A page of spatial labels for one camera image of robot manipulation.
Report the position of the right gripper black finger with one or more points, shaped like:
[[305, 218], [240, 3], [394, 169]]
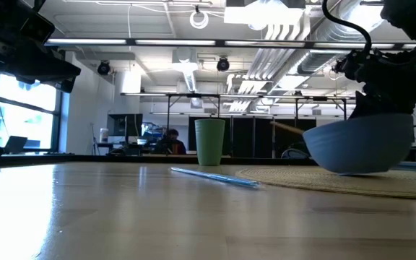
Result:
[[363, 106]]

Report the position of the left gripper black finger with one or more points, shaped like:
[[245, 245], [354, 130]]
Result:
[[67, 86], [31, 61]]

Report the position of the blue-grey bowl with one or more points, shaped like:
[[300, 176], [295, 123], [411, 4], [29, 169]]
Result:
[[356, 144]]

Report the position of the wooden utensil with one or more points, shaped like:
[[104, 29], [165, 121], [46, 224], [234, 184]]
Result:
[[287, 128]]

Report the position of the green plastic cup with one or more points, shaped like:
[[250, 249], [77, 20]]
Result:
[[209, 144]]

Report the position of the blue drinking straw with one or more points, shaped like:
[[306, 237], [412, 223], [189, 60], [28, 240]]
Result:
[[215, 176]]

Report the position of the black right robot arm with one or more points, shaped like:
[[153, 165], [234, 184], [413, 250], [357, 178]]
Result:
[[414, 18]]

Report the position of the white container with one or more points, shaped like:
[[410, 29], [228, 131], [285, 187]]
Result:
[[104, 135]]

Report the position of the black computer monitor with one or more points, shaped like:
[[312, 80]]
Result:
[[121, 124]]

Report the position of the black laptop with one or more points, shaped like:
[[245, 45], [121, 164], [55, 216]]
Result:
[[16, 144]]

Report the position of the black chair back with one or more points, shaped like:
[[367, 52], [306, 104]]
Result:
[[294, 154]]

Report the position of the round woven beige placemat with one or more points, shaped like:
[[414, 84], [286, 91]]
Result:
[[302, 178]]

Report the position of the person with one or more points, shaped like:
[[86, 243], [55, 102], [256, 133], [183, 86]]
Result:
[[172, 144]]

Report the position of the black partition panels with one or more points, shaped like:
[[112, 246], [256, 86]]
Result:
[[244, 137]]

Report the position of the white ceiling light panel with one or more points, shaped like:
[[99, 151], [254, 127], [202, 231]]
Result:
[[265, 16]]

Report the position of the overhead bar with light strips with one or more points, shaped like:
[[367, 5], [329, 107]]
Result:
[[220, 43]]

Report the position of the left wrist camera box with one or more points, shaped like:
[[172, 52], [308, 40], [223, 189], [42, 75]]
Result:
[[36, 29]]

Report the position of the black ceiling camera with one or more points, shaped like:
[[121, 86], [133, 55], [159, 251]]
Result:
[[104, 68], [339, 66], [223, 65]]

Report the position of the black table edge rail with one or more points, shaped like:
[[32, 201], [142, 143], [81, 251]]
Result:
[[85, 159]]

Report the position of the silver ventilation duct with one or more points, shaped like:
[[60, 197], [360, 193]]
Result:
[[323, 32]]

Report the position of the black background workstation frame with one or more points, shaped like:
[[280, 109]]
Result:
[[193, 95]]

